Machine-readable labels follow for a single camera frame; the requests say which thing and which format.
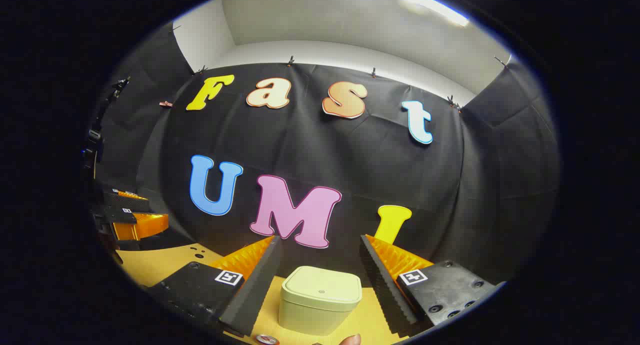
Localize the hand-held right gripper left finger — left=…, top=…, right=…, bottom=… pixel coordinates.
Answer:
left=146, top=235, right=282, bottom=338

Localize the wooden desktop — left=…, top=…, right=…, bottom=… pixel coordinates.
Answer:
left=116, top=242, right=401, bottom=345

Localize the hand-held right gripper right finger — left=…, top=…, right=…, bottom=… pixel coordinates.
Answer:
left=360, top=234, right=498, bottom=338

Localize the black backdrop cloth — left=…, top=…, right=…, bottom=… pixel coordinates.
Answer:
left=95, top=22, right=561, bottom=286

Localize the green desktop garbage bin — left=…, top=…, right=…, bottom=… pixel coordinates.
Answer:
left=278, top=265, right=363, bottom=336

